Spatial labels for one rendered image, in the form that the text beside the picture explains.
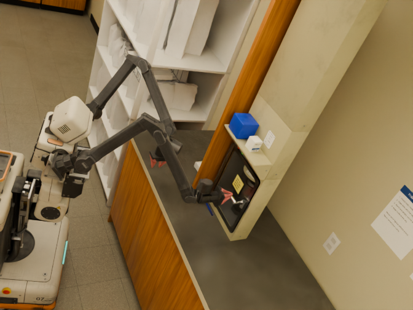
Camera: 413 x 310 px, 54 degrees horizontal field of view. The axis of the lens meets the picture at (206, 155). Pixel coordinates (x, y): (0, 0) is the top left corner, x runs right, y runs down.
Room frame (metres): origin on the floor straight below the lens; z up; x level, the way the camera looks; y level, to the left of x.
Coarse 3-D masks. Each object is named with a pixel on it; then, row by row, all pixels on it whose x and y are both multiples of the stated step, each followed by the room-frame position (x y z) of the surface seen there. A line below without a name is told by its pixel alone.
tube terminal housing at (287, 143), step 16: (256, 96) 1.89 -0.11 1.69; (256, 112) 1.85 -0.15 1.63; (272, 112) 1.77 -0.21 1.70; (272, 128) 1.73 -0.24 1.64; (288, 128) 1.66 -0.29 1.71; (272, 144) 1.69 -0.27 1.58; (288, 144) 1.66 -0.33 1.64; (272, 160) 1.66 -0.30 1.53; (288, 160) 1.69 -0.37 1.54; (272, 176) 1.67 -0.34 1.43; (256, 192) 1.65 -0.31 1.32; (272, 192) 1.70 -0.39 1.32; (256, 208) 1.68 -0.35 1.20; (224, 224) 1.72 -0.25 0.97; (240, 224) 1.65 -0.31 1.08
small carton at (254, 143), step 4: (252, 136) 1.71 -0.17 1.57; (256, 136) 1.73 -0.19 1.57; (248, 140) 1.70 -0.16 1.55; (252, 140) 1.68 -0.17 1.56; (256, 140) 1.69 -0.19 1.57; (260, 140) 1.70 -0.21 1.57; (248, 144) 1.69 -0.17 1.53; (252, 144) 1.67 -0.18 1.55; (256, 144) 1.68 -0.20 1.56; (260, 144) 1.69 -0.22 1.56; (248, 148) 1.68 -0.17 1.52; (252, 148) 1.67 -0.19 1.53; (256, 148) 1.69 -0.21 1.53
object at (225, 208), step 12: (240, 156) 1.80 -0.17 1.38; (228, 168) 1.84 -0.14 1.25; (240, 168) 1.77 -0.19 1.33; (228, 180) 1.80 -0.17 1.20; (252, 180) 1.68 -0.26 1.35; (240, 192) 1.71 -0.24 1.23; (252, 192) 1.65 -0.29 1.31; (228, 204) 1.74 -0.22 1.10; (240, 204) 1.67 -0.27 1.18; (228, 216) 1.70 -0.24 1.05; (240, 216) 1.64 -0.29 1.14; (228, 228) 1.67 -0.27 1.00
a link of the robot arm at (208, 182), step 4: (200, 180) 1.59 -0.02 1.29; (204, 180) 1.60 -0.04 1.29; (208, 180) 1.61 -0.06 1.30; (200, 184) 1.57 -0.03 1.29; (204, 184) 1.57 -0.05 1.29; (208, 184) 1.58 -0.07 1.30; (212, 184) 1.59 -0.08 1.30; (196, 188) 1.59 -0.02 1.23; (200, 188) 1.57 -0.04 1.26; (204, 188) 1.57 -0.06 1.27; (208, 188) 1.57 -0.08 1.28; (196, 192) 1.56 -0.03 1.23; (204, 192) 1.56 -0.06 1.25; (208, 192) 1.57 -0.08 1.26; (188, 196) 1.53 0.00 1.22; (192, 196) 1.54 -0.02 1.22; (196, 196) 1.55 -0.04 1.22; (188, 200) 1.53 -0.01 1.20; (192, 200) 1.53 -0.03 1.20; (196, 200) 1.54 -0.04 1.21
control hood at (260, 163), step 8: (232, 136) 1.74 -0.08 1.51; (240, 144) 1.70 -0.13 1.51; (248, 152) 1.66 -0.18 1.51; (256, 152) 1.69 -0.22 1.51; (248, 160) 1.61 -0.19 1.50; (256, 160) 1.62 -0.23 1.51; (264, 160) 1.65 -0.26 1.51; (256, 168) 1.59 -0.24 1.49; (264, 168) 1.62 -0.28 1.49; (264, 176) 1.63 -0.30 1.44
